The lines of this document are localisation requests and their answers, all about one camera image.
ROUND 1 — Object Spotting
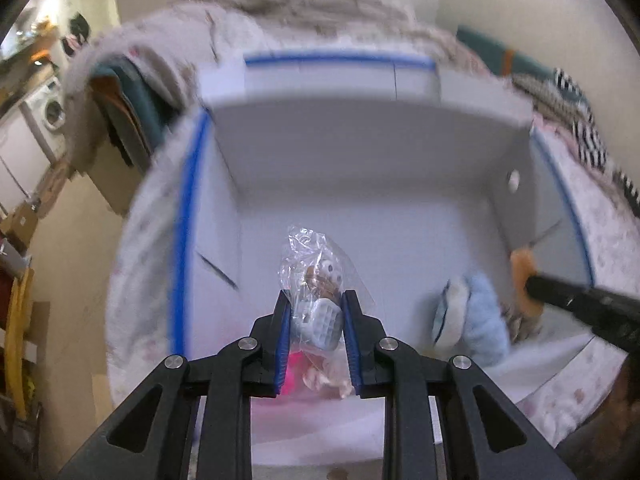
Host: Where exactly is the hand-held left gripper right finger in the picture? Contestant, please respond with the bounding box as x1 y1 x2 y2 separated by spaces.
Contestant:
341 289 583 480

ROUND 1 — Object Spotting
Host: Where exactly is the beige textured blanket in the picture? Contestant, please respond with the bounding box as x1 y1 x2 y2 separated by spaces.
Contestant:
62 0 496 126

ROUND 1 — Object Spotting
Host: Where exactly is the light blue plush toy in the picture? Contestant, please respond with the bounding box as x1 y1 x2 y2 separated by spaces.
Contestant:
452 272 512 367

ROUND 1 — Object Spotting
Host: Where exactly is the white plush with blue stitching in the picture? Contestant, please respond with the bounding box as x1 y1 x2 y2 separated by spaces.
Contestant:
431 279 472 348

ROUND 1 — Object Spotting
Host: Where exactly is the black and white striped cloth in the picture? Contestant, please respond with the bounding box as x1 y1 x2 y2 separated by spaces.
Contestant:
510 67 640 201

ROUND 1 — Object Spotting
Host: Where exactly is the brown patterned soft item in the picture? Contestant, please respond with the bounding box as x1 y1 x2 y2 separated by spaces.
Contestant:
502 304 545 345

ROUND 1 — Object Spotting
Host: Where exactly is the white box with blue tape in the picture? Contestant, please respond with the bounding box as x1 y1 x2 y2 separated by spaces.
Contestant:
169 51 597 467

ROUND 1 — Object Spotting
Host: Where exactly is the white washing machine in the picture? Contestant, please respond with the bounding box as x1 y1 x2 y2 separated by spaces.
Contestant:
22 80 67 158

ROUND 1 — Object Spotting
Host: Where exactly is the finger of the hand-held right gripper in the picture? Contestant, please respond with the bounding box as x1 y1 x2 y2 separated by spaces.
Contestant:
525 272 601 323

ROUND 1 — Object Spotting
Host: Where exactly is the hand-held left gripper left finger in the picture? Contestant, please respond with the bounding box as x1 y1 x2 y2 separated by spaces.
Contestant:
59 289 292 480

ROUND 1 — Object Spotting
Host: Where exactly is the pink fluffy item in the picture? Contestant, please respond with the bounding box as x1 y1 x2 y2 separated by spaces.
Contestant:
280 351 313 398

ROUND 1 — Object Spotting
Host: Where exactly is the teal headboard cushion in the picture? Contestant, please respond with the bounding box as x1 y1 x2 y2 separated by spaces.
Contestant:
456 25 556 81

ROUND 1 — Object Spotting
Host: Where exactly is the floral bed quilt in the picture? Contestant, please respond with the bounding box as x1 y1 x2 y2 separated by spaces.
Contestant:
102 0 640 448

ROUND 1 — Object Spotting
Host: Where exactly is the orange soft item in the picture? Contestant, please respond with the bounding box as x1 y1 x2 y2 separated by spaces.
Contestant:
510 249 545 317

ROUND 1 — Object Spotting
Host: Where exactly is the teal folded cloth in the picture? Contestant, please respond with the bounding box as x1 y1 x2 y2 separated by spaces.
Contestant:
89 57 166 168

